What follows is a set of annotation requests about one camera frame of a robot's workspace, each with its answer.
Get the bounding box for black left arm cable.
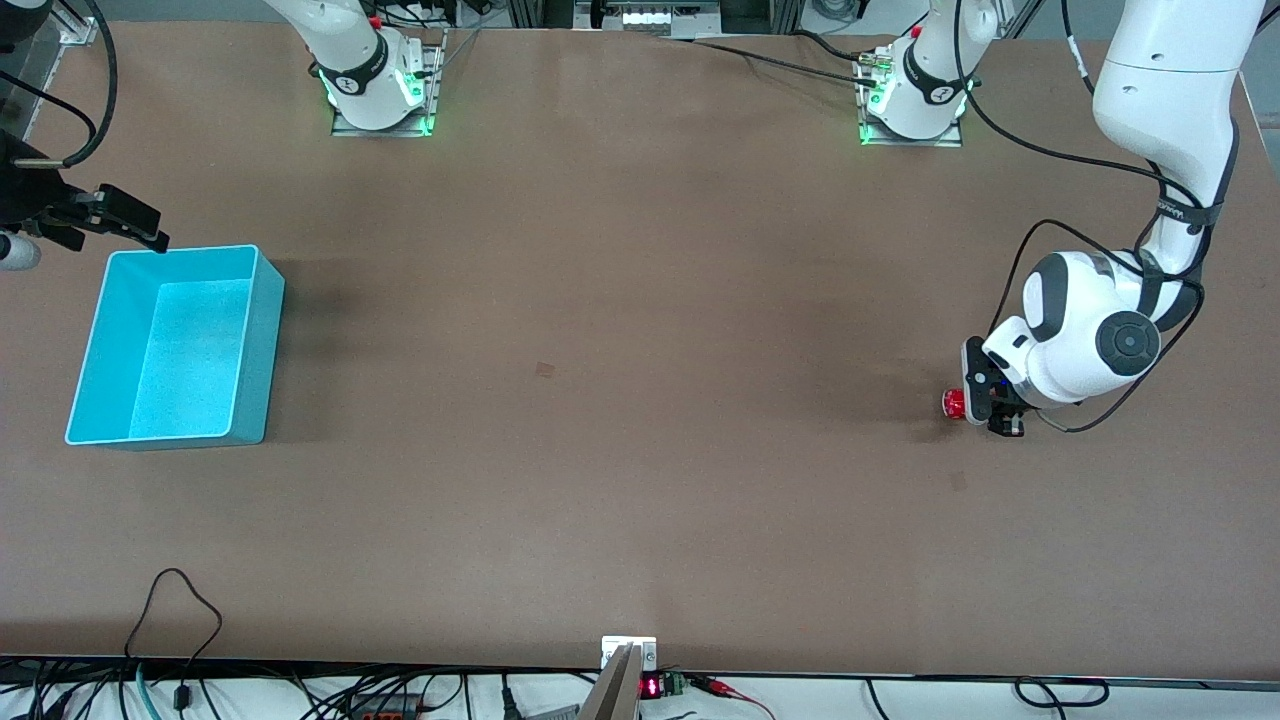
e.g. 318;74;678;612
955;0;1206;434

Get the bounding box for black flat cable loop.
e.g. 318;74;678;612
1013;677;1111;709

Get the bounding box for long black right arm cable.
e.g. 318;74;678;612
60;0;119;169

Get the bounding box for short black right arm cable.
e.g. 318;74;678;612
0;72;98;166

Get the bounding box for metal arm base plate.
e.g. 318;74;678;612
330;28;446;138
858;48;966;149

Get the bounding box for black looped cable with block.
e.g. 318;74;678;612
125;568;223;713

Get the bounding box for aluminium frame with lit device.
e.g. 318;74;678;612
575;0;723;39

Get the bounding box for red and black clip leads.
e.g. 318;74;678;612
688;675;776;720

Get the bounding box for grey metal camera beam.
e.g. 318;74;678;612
578;643;641;720

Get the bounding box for thin black table cable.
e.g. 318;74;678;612
655;35;881;89

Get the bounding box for thick black table cable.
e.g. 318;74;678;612
795;28;871;66

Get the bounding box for white mounting plate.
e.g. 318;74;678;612
601;636;658;671

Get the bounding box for blue plastic box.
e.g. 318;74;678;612
65;244;286;451

